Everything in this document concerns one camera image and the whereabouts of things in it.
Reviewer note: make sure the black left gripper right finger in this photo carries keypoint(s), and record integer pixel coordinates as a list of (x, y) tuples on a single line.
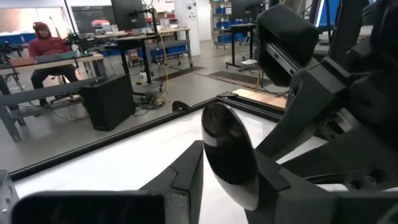
[(280, 205)]

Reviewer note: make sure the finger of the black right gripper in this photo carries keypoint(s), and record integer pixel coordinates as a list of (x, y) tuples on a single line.
[(357, 155), (304, 93)]

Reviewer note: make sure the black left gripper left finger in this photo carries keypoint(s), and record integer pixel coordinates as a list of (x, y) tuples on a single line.
[(186, 183)]

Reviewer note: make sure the black stand table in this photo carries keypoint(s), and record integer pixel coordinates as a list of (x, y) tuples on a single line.
[(242, 26)]

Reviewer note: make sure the monitor with blue screen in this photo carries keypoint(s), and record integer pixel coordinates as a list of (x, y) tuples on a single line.
[(329, 12)]

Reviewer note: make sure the shelf with blue bins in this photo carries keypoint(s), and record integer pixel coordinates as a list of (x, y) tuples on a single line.
[(224, 37)]

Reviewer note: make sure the dark floor mat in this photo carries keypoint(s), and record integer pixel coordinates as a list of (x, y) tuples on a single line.
[(180, 74), (236, 79)]

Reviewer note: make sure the white pillar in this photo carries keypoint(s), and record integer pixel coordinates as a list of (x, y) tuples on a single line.
[(186, 25)]

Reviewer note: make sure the black cabinet box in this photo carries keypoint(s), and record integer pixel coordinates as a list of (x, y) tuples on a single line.
[(107, 102)]

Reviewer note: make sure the wooden workbench desk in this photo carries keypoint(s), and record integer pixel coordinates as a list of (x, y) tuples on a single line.
[(155, 34)]

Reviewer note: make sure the black monitor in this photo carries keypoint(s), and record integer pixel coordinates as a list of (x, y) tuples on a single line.
[(127, 14)]

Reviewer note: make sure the wooden-top desk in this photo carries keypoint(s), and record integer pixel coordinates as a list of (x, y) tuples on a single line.
[(62, 62)]

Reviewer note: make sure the dark chalkboard panel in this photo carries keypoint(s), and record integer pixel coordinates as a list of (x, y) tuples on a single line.
[(90, 18)]

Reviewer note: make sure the person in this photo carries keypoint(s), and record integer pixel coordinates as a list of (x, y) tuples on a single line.
[(46, 46)]

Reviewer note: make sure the blue storage bins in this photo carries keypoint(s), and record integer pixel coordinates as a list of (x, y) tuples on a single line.
[(12, 39)]

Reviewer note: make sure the black frame clamp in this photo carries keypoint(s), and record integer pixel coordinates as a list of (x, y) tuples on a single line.
[(180, 106)]

